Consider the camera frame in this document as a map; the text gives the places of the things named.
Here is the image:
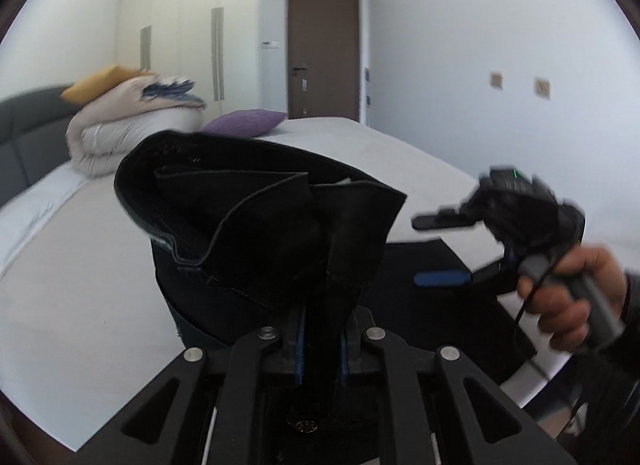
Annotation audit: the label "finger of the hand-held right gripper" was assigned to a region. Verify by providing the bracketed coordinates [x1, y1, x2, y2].
[414, 264, 518, 292]
[411, 204, 493, 234]

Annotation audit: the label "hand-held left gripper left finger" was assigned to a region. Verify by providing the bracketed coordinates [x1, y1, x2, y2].
[65, 302, 308, 465]

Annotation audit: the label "person's right hand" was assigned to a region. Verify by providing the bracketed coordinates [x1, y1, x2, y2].
[516, 245, 628, 353]

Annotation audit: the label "grey padded headboard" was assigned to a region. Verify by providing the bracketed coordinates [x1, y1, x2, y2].
[0, 85, 76, 206]

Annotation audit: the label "bed with white sheet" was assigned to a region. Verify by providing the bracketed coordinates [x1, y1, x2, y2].
[0, 117, 586, 451]

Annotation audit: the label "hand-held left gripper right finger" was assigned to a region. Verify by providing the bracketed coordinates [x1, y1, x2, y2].
[340, 306, 581, 465]

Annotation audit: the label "folded beige duvet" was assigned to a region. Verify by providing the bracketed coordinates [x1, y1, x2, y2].
[66, 76, 206, 176]

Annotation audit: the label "person's right forearm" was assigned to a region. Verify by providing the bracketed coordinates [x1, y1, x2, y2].
[575, 270, 640, 465]

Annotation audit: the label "purple pillow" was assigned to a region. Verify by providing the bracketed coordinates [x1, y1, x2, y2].
[200, 110, 288, 138]

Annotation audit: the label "cream wardrobe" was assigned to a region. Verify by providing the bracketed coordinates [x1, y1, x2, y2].
[120, 0, 263, 116]

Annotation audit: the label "black cable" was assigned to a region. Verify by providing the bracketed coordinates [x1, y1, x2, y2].
[514, 255, 557, 328]

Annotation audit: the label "black pants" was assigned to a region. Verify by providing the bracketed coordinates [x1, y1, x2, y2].
[114, 131, 538, 465]

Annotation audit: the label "yellow pillow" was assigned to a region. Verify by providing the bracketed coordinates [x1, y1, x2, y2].
[61, 65, 156, 106]

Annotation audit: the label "brown door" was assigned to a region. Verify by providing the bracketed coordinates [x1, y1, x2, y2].
[286, 0, 362, 122]

